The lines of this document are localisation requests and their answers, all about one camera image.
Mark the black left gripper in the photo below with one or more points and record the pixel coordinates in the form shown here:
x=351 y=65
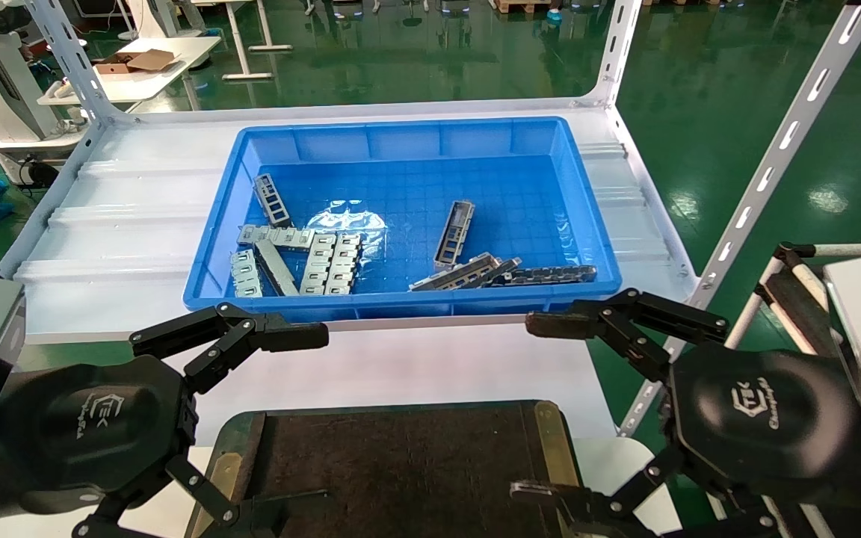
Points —
x=94 y=426

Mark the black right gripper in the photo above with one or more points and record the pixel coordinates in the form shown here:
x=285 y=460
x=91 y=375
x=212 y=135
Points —
x=763 y=418

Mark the grey metal bracket part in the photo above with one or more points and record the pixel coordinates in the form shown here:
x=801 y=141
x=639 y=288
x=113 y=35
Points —
x=454 y=233

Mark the short silver metal part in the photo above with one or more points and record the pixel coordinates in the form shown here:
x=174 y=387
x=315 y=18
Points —
x=245 y=275

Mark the black toothed metal part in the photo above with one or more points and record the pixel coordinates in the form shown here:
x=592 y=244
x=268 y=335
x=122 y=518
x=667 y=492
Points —
x=550 y=275

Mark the silver notched metal part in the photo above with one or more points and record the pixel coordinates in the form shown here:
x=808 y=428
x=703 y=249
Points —
x=344 y=263
x=318 y=263

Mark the black container with brass edges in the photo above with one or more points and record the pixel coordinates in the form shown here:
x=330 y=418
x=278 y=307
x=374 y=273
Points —
x=400 y=463

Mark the dark ladder-shaped metal part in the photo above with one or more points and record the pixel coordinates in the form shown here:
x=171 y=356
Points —
x=272 y=200

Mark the flat grey metal strip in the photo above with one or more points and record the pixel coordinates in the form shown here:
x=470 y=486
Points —
x=279 y=270

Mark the white metal shelf rack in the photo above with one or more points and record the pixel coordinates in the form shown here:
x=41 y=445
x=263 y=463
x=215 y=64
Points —
x=124 y=224

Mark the clear plastic bag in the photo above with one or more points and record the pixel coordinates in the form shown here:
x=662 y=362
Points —
x=348 y=218

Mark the blue plastic bin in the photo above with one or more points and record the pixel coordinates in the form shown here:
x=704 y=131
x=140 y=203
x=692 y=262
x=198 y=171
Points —
x=415 y=142

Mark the white table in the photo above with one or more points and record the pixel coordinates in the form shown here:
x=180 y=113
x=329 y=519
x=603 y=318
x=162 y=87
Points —
x=139 y=81

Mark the open cardboard box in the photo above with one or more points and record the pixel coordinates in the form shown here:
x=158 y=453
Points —
x=135 y=61

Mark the wooden pallet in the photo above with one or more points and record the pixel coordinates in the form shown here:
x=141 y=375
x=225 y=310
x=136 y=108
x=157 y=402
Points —
x=520 y=6

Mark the dark metal rail part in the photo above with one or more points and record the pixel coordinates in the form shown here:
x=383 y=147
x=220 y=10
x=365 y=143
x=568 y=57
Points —
x=498 y=270

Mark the white tube cart frame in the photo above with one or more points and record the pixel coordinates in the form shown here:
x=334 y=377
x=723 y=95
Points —
x=789 y=299

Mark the long grey metal rail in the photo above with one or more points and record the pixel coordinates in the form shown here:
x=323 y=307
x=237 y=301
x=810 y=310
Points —
x=453 y=273

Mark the white desk frame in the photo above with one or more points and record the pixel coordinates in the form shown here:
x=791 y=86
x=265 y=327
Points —
x=251 y=48

